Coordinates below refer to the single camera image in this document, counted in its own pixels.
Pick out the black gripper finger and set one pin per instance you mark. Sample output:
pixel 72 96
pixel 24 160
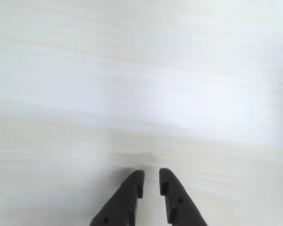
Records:
pixel 122 202
pixel 179 207

